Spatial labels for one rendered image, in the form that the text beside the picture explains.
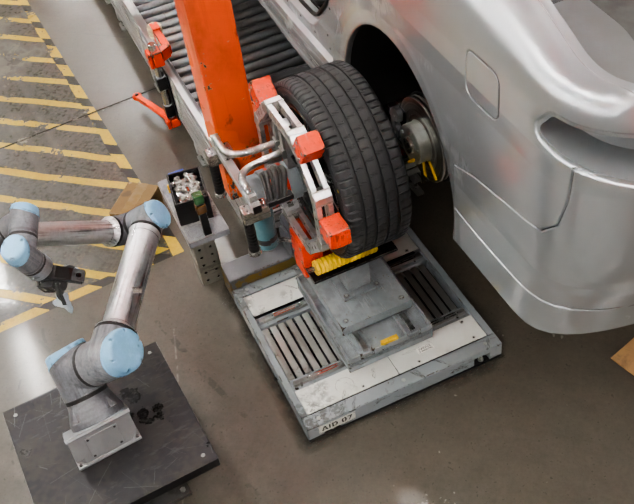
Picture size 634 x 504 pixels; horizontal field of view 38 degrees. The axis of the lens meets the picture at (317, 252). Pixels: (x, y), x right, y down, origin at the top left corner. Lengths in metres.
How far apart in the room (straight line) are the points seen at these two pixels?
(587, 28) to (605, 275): 1.24
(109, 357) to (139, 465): 0.42
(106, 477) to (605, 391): 1.83
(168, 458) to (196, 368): 0.68
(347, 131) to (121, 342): 0.99
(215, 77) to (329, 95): 0.50
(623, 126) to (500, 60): 0.36
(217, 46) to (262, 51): 1.69
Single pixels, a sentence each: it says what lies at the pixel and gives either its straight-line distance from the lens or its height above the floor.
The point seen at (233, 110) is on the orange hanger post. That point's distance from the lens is 3.46.
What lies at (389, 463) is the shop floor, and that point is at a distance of 3.46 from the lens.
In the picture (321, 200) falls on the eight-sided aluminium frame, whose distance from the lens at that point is 2.97.
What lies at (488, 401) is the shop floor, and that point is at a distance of 3.60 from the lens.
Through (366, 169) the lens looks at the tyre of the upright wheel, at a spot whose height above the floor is 1.02.
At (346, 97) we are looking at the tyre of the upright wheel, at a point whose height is 1.16.
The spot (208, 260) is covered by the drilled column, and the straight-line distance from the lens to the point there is 4.03.
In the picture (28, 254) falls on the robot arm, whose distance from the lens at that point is 3.01.
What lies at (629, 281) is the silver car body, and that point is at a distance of 2.59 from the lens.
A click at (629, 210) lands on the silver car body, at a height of 1.32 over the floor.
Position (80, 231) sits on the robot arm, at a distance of 3.38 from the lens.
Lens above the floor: 2.94
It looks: 45 degrees down
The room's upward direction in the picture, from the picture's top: 9 degrees counter-clockwise
